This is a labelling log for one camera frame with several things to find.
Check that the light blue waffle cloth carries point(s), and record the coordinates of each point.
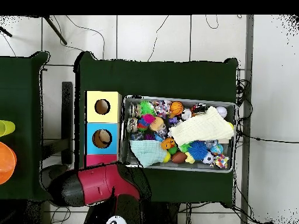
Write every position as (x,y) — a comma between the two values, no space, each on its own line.
(148,151)

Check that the black upright panel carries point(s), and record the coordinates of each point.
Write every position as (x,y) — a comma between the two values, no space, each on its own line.
(67,116)

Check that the dark green side table cloth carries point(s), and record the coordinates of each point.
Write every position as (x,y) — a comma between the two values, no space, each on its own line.
(18,93)

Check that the white toy baseball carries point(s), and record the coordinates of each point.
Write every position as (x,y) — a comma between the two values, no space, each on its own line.
(222,112)

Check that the blue spiky rubber ball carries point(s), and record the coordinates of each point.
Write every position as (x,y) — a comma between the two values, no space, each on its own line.
(197,150)

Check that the yellow-green plastic cup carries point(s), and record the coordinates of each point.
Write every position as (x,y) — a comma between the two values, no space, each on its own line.
(7,127)

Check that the green spiky rubber ball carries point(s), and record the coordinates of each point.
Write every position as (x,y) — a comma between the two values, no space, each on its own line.
(146,108)

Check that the cream knitted cloth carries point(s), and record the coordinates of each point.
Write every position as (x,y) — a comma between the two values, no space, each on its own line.
(201,128)

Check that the pink spiky rubber ball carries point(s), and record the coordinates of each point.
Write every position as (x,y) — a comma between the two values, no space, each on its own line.
(148,119)

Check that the wooden box with three holes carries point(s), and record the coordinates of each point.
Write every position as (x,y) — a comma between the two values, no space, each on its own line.
(102,116)

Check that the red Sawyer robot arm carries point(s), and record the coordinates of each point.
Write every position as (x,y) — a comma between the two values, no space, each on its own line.
(98,184)

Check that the black round floor base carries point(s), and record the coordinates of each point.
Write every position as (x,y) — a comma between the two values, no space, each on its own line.
(52,171)

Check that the black tripod leg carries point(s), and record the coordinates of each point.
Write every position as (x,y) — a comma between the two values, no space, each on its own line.
(5,32)
(56,31)

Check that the orange plastic bowl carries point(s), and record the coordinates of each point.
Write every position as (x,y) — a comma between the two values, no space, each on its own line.
(6,163)

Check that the small toy soccer ball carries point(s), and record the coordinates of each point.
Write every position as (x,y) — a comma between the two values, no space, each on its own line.
(208,158)

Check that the orange toy basketball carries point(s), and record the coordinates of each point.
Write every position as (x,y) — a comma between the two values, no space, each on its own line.
(176,108)

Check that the white cloth with coloured spots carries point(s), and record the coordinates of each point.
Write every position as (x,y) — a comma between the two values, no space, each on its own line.
(220,161)

